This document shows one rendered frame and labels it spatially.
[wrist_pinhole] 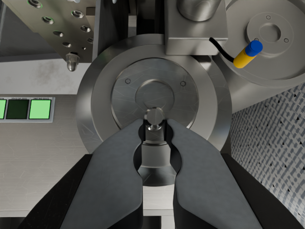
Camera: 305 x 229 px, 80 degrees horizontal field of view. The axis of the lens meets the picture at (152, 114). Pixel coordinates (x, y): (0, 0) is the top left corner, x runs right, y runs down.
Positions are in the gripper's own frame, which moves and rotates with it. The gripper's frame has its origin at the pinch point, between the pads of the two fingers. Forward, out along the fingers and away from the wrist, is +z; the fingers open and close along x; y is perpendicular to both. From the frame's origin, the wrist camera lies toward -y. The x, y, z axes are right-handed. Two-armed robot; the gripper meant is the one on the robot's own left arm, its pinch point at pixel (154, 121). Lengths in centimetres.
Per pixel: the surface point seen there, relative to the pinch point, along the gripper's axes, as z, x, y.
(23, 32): 216, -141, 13
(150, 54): 7.0, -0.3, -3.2
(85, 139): 2.6, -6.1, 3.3
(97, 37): 9.9, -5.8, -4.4
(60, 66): 239, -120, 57
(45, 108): 33.7, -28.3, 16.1
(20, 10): 29.9, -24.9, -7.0
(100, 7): 12.2, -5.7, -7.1
